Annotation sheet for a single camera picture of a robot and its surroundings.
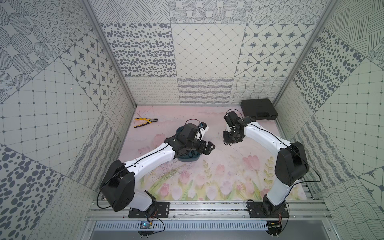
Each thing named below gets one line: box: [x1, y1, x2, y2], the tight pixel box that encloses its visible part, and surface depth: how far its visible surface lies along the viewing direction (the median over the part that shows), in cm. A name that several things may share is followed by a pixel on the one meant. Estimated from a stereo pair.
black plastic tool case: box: [240, 98, 278, 120], surface depth 118 cm
